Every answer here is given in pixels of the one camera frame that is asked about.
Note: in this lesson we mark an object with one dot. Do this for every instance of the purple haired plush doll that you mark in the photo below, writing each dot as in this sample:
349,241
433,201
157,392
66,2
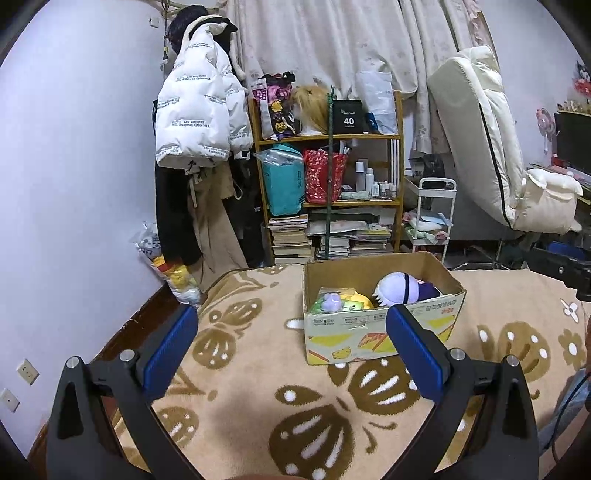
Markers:
402,288

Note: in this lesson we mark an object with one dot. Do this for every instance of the floral curtain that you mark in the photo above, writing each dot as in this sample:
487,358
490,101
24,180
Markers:
329,42

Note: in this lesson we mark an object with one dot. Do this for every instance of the cardboard box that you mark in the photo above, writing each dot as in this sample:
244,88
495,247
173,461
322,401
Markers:
347,336

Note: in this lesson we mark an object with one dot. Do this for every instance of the green pole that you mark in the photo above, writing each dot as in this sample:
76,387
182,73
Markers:
330,171

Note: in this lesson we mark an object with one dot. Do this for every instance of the wall socket upper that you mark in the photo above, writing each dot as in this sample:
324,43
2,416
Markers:
27,372

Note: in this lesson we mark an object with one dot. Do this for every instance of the white puffer jacket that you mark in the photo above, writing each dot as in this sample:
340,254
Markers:
201,115

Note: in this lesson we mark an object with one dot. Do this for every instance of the wall socket lower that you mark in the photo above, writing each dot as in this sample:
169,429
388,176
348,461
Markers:
9,400

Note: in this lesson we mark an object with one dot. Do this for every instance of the white rolling cart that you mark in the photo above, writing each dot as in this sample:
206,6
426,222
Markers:
429,225

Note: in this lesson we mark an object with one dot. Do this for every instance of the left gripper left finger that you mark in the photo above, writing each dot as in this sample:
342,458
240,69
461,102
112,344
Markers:
82,443

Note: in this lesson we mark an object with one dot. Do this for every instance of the green tissue pack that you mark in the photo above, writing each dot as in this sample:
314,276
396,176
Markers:
316,308

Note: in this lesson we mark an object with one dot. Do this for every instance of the snack bags on floor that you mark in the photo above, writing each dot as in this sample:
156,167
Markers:
174,274

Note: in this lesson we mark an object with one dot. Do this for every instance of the red gift bag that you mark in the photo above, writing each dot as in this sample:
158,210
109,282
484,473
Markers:
315,175

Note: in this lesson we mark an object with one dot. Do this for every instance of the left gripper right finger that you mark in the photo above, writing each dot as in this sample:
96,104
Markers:
503,441

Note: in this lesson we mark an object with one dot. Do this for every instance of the beige coat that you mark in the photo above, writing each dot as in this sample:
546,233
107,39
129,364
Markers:
220,250

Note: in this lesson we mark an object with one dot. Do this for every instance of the small purple toy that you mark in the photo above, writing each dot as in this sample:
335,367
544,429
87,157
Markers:
331,302

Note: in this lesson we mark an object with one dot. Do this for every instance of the yellow plush toy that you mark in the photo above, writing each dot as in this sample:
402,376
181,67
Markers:
352,300

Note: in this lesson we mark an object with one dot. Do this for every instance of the beige patterned carpet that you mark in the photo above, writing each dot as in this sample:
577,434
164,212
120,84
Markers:
244,399

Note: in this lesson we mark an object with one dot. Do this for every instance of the teal bag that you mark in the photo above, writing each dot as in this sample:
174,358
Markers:
283,177

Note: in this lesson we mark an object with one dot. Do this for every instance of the wall socket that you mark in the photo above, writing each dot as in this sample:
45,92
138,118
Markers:
9,400
27,372

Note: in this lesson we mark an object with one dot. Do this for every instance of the wooden bookshelf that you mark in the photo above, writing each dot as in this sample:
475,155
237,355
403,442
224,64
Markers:
395,165

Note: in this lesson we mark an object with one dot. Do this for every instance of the stack of books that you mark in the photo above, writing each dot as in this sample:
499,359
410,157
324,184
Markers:
289,240

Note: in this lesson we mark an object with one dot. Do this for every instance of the black box number 40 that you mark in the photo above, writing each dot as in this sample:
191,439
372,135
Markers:
348,117

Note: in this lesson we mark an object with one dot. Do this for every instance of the blonde wig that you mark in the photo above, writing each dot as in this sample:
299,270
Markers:
311,103

